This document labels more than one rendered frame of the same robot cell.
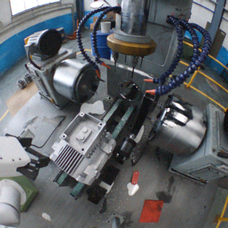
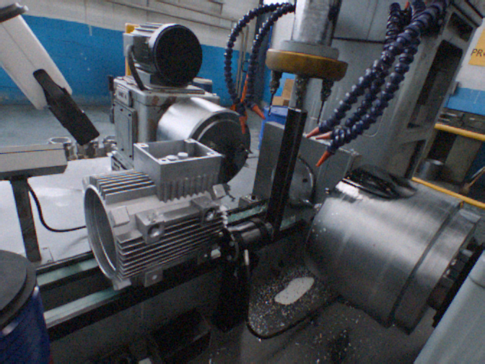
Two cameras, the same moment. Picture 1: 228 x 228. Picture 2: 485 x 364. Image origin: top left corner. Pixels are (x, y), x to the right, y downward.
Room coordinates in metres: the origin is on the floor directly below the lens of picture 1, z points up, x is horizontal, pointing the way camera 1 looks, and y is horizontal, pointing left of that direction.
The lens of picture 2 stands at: (-0.28, -0.17, 1.32)
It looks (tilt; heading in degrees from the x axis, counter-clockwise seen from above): 24 degrees down; 16
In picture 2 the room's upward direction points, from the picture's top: 10 degrees clockwise
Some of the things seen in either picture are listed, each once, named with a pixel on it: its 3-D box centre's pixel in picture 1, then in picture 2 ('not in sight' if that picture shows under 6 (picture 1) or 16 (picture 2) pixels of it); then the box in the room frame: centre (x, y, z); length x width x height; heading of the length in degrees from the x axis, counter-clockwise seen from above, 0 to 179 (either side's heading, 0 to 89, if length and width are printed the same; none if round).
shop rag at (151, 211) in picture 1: (151, 211); not in sight; (-0.21, -0.24, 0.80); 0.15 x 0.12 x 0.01; 169
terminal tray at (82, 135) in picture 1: (84, 135); (177, 167); (0.14, 0.09, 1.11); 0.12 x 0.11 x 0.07; 153
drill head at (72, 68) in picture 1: (71, 78); (195, 137); (0.54, 0.28, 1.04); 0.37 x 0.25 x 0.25; 62
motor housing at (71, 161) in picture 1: (83, 152); (155, 217); (0.10, 0.11, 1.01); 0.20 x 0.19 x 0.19; 153
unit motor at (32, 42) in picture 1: (41, 59); (149, 84); (0.64, 0.54, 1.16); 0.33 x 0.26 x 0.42; 62
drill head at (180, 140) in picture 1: (181, 128); (399, 251); (0.22, -0.32, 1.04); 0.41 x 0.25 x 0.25; 62
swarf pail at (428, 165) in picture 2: not in sight; (429, 169); (4.66, -1.59, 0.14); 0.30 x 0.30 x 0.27
